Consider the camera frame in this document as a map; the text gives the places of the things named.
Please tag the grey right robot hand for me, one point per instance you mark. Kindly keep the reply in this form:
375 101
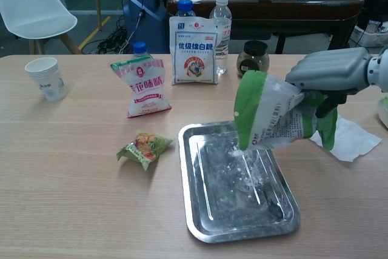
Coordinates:
330 69

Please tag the green white starch bag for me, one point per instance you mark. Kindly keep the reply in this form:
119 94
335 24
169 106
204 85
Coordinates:
272 113

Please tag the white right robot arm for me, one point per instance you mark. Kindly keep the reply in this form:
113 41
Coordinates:
379 71

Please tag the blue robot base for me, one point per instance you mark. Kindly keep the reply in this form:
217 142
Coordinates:
144 4

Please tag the stainless steel tray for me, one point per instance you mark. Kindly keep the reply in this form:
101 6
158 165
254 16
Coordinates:
230 186

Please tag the small green snack packet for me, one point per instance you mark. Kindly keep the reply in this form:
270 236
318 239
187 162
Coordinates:
142 150

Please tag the white box with items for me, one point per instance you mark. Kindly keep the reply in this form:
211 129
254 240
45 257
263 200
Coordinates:
371 33

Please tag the green translucent bag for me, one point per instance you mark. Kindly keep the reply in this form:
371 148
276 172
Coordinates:
383 108

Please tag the white crumpled paper napkin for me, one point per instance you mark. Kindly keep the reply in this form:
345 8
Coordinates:
354 140

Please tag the black-lidded glass spice jar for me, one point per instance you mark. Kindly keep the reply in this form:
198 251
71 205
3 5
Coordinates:
252 59

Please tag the brown mahjong table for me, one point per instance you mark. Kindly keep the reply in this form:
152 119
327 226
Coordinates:
266 1

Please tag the white-capped water bottle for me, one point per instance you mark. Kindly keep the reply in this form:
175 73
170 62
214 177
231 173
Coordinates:
223 28

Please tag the white sugar bag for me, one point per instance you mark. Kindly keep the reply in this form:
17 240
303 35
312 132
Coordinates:
194 52

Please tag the tall blue-capped water bottle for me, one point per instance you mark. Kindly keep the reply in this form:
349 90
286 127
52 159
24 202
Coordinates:
185 8

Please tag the pink white MSG bag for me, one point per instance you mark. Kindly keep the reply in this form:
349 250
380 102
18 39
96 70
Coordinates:
147 89

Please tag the small blue-capped water bottle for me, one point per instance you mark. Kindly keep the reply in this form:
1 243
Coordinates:
140 49

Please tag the stack of white paper cups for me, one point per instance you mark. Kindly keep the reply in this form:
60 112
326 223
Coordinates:
48 80

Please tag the white plastic chair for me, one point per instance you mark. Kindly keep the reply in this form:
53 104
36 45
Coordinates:
33 7

